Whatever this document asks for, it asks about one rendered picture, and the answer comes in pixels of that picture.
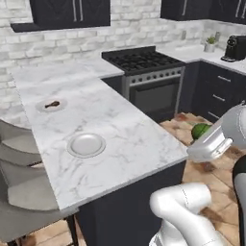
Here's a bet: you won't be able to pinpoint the dark kitchen island base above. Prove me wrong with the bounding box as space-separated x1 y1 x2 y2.
76 160 187 246

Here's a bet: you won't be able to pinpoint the marbled grey plate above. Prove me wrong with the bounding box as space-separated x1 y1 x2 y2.
35 97 69 113

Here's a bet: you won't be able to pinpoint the green avocado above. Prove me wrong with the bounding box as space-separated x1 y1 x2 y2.
190 123 212 141

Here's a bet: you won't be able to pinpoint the empty white plate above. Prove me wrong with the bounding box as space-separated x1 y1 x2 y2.
66 132 107 160

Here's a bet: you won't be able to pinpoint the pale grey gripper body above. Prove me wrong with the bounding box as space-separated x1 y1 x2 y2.
186 124 234 163

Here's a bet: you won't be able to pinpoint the dark corner wall cupboards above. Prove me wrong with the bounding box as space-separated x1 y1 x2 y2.
160 0 246 26

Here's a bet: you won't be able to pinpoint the dark narrow base cupboard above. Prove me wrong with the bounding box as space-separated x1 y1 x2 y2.
101 74 125 96

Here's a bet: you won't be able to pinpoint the brown chicken drumstick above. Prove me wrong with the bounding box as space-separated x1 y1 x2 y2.
44 100 62 110

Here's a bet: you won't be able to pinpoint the dark wall cupboards with shelf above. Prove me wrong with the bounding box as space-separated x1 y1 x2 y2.
10 0 111 34

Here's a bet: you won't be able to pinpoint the black coffee machine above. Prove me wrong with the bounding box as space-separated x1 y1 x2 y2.
220 34 246 63

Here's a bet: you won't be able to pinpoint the grey upholstered stool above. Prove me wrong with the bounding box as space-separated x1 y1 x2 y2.
0 158 80 246
0 118 43 168

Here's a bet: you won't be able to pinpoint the black gas range with oven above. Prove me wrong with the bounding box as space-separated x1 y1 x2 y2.
101 45 186 124

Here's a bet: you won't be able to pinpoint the small potted green plant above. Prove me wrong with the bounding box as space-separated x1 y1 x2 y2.
203 36 218 54

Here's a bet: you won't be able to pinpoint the dark base cupboards with drawers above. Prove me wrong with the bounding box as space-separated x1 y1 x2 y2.
178 61 246 125

